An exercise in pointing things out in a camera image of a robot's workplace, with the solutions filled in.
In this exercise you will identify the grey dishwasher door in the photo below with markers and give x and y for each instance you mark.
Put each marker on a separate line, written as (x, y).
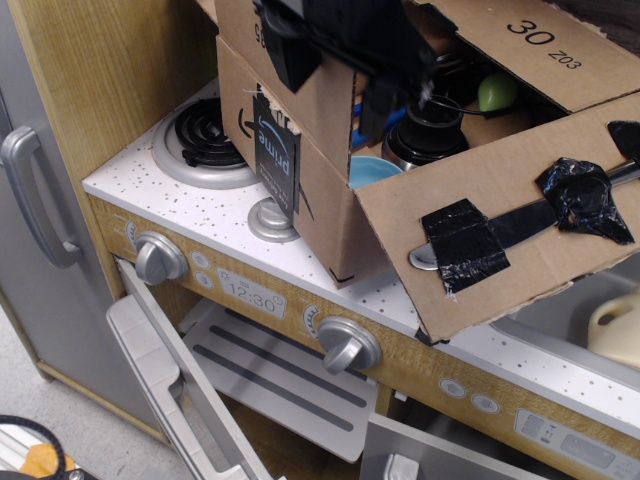
(393, 450)

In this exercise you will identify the white oven rack tray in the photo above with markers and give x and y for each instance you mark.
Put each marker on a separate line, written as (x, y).
(281, 379)

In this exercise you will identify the green pear toy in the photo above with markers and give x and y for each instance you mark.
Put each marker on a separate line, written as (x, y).
(496, 92)

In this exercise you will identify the large cardboard box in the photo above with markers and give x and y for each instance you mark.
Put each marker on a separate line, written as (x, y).
(574, 69)

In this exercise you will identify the grey toy fridge door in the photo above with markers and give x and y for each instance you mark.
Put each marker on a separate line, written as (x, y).
(52, 284)

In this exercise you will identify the silver right stove knob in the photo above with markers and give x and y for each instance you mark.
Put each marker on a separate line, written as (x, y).
(347, 345)

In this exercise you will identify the light blue bowl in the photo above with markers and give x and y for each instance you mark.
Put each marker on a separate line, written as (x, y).
(365, 170)

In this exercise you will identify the silver left stove knob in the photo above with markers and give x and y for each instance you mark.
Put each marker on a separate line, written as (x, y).
(158, 259)

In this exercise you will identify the silver toy sink basin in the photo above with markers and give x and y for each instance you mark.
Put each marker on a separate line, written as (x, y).
(559, 324)

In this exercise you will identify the orange chip snack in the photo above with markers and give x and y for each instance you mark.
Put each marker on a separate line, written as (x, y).
(41, 461)

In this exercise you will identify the silver stove knob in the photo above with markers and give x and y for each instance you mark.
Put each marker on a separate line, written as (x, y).
(158, 259)
(347, 345)

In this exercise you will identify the black coil stove burner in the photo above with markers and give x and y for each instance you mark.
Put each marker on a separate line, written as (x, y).
(190, 146)

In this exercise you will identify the small silver burner disc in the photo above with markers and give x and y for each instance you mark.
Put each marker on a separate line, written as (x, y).
(267, 222)

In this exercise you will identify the cream ceramic jug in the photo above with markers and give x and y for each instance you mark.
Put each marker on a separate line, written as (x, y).
(613, 330)

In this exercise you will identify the wooden toy kitchen unit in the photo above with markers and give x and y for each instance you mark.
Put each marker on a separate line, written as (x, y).
(109, 71)

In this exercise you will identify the silver knife taped on flap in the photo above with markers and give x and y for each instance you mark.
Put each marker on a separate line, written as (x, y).
(524, 222)

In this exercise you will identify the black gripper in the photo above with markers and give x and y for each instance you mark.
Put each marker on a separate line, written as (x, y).
(375, 38)

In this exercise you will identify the open grey oven door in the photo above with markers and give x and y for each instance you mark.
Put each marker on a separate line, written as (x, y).
(193, 417)

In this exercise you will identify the grey fridge door handle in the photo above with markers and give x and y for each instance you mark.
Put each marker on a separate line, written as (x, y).
(17, 151)

